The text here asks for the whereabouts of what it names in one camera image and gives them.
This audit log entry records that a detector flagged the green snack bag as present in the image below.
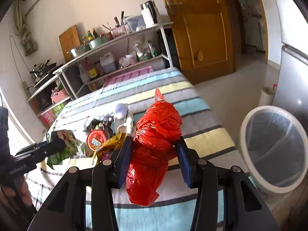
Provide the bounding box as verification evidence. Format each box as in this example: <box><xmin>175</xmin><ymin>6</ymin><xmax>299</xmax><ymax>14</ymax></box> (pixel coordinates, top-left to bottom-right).
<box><xmin>46</xmin><ymin>130</ymin><xmax>84</xmax><ymax>169</ymax></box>

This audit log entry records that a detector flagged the red round lid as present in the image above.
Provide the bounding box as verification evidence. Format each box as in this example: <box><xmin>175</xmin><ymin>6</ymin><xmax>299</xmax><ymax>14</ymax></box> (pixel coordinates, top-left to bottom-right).
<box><xmin>86</xmin><ymin>129</ymin><xmax>107</xmax><ymax>151</ymax></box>

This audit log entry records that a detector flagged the white paper cup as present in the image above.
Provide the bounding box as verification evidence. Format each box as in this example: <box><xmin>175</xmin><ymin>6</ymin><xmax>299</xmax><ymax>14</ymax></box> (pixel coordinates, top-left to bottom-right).
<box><xmin>114</xmin><ymin>113</ymin><xmax>134</xmax><ymax>135</ymax></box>

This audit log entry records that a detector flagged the white foam net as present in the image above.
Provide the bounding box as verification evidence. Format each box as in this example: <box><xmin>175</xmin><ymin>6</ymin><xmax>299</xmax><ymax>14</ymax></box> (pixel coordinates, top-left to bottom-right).
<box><xmin>114</xmin><ymin>103</ymin><xmax>128</xmax><ymax>119</ymax></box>

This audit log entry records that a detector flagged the red plastic bag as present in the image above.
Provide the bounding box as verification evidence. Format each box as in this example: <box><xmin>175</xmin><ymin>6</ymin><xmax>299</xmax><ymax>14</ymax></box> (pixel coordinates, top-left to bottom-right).
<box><xmin>126</xmin><ymin>89</ymin><xmax>182</xmax><ymax>207</ymax></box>

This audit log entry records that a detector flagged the yellow snack wrapper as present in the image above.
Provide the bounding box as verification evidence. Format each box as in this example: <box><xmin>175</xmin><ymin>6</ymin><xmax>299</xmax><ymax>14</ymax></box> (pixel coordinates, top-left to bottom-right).
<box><xmin>92</xmin><ymin>133</ymin><xmax>126</xmax><ymax>165</ymax></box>

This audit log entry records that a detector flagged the white round trash bin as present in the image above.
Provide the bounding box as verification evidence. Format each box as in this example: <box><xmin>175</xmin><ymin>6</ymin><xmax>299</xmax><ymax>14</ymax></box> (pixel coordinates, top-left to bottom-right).
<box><xmin>239</xmin><ymin>105</ymin><xmax>307</xmax><ymax>194</ymax></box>

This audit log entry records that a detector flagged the metal kitchen shelf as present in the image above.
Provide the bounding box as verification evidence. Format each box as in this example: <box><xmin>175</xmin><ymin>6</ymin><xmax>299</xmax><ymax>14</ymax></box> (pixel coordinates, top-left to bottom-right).
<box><xmin>53</xmin><ymin>21</ymin><xmax>174</xmax><ymax>102</ymax></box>

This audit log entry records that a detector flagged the left hand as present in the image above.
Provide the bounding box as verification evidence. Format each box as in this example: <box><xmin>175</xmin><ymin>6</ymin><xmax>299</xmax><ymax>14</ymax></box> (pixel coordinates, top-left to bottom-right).
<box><xmin>1</xmin><ymin>175</ymin><xmax>32</xmax><ymax>207</ymax></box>

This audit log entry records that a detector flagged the pink basket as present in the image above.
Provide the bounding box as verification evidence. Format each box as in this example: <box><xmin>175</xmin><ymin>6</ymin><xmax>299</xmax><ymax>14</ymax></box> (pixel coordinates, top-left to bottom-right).
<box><xmin>51</xmin><ymin>88</ymin><xmax>68</xmax><ymax>104</ymax></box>

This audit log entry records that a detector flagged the striped tablecloth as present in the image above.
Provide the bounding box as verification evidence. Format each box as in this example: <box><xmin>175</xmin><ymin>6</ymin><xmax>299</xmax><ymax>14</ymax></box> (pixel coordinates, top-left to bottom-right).
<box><xmin>23</xmin><ymin>67</ymin><xmax>256</xmax><ymax>231</ymax></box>

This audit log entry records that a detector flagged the steel bowl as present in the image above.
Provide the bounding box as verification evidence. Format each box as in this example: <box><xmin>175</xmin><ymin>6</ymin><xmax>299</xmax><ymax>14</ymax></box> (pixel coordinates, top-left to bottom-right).
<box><xmin>67</xmin><ymin>44</ymin><xmax>90</xmax><ymax>58</ymax></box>

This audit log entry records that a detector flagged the white oil jug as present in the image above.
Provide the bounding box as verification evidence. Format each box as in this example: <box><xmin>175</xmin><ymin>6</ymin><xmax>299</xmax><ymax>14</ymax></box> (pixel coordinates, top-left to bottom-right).
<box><xmin>100</xmin><ymin>53</ymin><xmax>117</xmax><ymax>74</ymax></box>

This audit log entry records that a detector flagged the wooden cutting board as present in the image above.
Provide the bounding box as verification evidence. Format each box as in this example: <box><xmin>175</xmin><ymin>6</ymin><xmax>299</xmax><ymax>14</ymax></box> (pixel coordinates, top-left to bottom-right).
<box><xmin>59</xmin><ymin>25</ymin><xmax>80</xmax><ymax>63</ymax></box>

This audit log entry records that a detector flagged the white paper roll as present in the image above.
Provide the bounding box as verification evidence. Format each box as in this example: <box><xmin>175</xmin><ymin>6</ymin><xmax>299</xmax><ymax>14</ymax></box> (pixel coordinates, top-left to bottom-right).
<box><xmin>258</xmin><ymin>87</ymin><xmax>275</xmax><ymax>106</ymax></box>

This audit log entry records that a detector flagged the green pot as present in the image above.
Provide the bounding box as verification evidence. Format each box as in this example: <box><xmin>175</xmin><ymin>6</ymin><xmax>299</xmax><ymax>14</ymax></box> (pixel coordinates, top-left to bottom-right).
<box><xmin>88</xmin><ymin>34</ymin><xmax>110</xmax><ymax>49</ymax></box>

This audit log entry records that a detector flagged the silver refrigerator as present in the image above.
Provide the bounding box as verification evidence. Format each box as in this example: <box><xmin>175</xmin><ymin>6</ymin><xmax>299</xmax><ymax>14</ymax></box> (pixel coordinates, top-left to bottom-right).
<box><xmin>273</xmin><ymin>0</ymin><xmax>307</xmax><ymax>130</ymax></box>

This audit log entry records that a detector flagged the clear storage box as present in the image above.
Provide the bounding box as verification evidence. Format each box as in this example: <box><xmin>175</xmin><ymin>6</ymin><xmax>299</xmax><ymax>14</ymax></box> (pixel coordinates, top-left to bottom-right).
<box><xmin>125</xmin><ymin>15</ymin><xmax>146</xmax><ymax>32</ymax></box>

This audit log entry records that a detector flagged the white electric kettle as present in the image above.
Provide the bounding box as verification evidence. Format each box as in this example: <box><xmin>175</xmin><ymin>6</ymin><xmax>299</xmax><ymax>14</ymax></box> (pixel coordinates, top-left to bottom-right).
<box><xmin>141</xmin><ymin>1</ymin><xmax>160</xmax><ymax>28</ymax></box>

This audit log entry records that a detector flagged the wooden door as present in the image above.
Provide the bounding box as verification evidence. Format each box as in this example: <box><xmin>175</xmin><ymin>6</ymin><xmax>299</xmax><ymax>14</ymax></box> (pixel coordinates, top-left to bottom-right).
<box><xmin>164</xmin><ymin>0</ymin><xmax>235</xmax><ymax>84</ymax></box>

